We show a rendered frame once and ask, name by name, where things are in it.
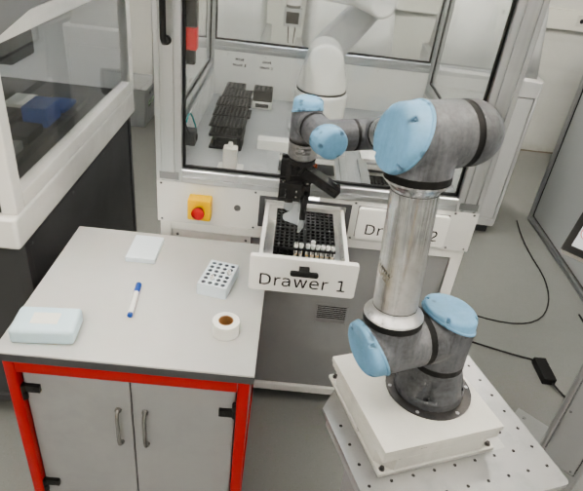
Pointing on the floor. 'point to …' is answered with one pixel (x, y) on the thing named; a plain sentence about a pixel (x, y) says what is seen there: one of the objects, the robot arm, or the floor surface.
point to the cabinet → (315, 312)
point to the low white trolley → (137, 370)
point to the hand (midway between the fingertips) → (301, 224)
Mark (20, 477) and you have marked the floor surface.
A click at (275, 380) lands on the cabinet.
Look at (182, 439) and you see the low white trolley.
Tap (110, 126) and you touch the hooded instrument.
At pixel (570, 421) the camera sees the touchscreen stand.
